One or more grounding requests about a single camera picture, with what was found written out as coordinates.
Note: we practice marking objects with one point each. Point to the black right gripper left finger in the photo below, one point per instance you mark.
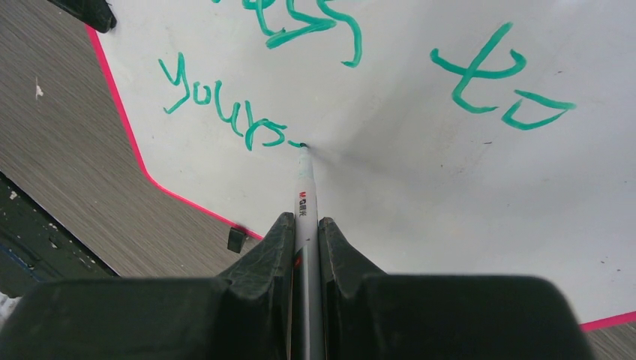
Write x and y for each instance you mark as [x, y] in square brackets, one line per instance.
[241, 313]

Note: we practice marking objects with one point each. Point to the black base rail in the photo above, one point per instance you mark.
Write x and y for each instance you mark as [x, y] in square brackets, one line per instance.
[36, 248]

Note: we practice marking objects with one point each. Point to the whiteboard metal wire stand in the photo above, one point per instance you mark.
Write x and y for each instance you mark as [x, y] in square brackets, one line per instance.
[236, 239]

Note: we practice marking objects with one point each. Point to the green whiteboard marker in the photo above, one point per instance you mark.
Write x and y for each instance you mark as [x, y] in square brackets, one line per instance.
[307, 334]

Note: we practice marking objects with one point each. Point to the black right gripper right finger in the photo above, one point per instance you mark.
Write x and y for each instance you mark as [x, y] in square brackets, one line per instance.
[370, 314]

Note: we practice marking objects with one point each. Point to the red-framed whiteboard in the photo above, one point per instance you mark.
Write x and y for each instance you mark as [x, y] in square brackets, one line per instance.
[465, 137]

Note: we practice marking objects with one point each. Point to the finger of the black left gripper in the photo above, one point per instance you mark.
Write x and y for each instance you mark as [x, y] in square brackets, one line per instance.
[96, 14]

